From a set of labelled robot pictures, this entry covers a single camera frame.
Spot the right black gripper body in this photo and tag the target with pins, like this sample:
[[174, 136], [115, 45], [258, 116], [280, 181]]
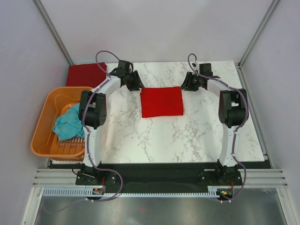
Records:
[[192, 82]]

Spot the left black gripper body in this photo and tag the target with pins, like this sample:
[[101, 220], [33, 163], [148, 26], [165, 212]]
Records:
[[133, 81]]

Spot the bright red t shirt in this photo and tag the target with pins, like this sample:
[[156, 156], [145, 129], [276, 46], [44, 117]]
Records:
[[166, 101]]

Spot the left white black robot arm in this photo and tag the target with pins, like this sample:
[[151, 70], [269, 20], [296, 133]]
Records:
[[93, 107]]

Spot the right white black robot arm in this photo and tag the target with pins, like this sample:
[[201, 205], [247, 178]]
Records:
[[232, 111]]

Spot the folded dark red t shirt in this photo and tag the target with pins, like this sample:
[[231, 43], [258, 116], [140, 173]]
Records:
[[87, 75]]

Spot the teal t shirt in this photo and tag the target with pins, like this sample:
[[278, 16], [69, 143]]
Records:
[[68, 125]]

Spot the orange plastic basket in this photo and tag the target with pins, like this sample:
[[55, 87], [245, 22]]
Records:
[[45, 142]]

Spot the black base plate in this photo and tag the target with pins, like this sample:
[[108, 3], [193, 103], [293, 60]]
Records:
[[159, 178]]

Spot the left aluminium frame post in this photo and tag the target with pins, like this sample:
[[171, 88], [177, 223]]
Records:
[[54, 33]]

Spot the aluminium frame post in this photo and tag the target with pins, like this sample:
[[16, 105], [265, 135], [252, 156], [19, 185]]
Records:
[[54, 33], [261, 27]]

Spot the right aluminium frame post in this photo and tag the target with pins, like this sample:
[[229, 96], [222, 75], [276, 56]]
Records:
[[261, 27]]

